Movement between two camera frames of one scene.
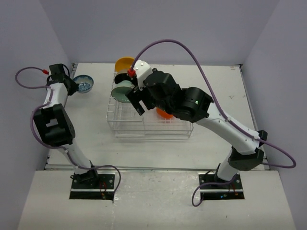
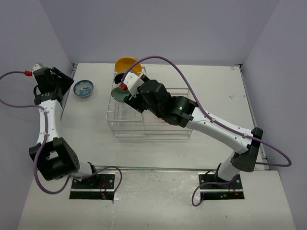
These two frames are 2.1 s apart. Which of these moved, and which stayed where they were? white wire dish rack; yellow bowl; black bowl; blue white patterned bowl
Moved: blue white patterned bowl
Stayed: yellow bowl; black bowl; white wire dish rack
